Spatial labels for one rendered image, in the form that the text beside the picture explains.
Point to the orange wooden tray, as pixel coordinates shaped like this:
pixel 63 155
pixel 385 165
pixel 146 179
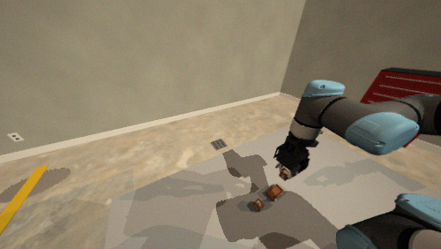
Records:
pixel 275 192

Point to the orange wooden calendar cube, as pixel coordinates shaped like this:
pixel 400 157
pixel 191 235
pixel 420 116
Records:
pixel 283 174
pixel 258 205

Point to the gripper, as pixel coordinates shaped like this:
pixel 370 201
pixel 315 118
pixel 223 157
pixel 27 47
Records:
pixel 295 156

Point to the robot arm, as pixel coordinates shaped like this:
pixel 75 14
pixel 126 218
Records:
pixel 377 128

